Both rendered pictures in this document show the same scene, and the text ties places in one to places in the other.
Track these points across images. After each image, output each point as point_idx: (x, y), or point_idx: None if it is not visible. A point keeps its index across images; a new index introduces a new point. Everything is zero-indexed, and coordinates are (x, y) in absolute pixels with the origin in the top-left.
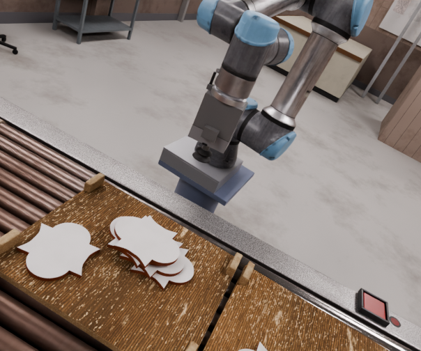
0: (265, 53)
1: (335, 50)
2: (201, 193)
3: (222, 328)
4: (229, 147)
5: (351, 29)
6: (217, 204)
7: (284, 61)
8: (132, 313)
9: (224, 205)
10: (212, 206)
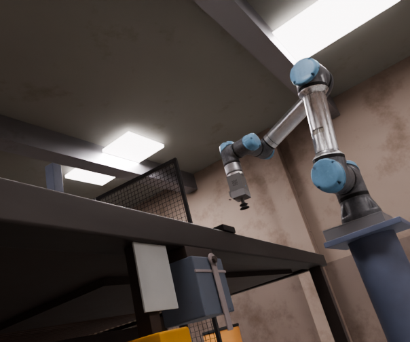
0: (222, 153)
1: (311, 96)
2: (353, 256)
3: None
4: (343, 204)
5: (296, 85)
6: (381, 266)
7: (251, 143)
8: None
9: (325, 248)
10: (368, 267)
